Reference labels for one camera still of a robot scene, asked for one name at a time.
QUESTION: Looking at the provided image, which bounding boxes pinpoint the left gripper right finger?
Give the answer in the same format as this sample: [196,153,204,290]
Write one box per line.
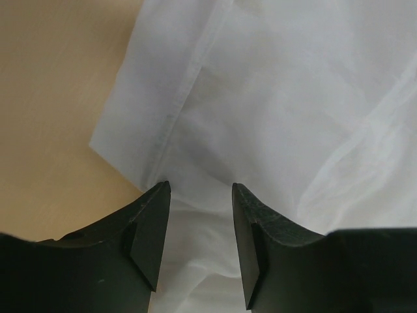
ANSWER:
[232,183,416,312]

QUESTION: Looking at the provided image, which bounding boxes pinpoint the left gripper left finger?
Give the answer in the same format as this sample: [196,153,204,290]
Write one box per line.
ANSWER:
[1,181,171,312]

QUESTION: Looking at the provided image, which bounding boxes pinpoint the white long sleeve shirt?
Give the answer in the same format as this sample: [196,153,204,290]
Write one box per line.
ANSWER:
[90,1,416,312]

